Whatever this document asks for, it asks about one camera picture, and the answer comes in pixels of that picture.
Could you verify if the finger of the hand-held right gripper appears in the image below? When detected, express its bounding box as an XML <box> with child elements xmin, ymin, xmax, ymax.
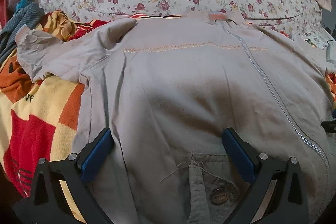
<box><xmin>322</xmin><ymin>120</ymin><xmax>336</xmax><ymax>135</ymax></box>

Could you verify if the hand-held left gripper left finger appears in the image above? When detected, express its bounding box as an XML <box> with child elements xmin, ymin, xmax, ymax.
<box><xmin>12</xmin><ymin>128</ymin><xmax>114</xmax><ymax>224</ymax></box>

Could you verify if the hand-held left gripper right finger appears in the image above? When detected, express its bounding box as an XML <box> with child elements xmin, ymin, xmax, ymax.
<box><xmin>222</xmin><ymin>128</ymin><xmax>319</xmax><ymax>224</ymax></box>

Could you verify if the grey zip jacket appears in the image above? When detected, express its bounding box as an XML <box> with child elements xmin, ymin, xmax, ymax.
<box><xmin>16</xmin><ymin>11</ymin><xmax>336</xmax><ymax>224</ymax></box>

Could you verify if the orange red printed blanket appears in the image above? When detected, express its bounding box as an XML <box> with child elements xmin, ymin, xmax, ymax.
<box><xmin>0</xmin><ymin>11</ymin><xmax>336</xmax><ymax>224</ymax></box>

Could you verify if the grey striped cloth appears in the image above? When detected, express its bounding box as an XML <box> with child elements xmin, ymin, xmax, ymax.
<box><xmin>0</xmin><ymin>2</ymin><xmax>45</xmax><ymax>64</ymax></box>

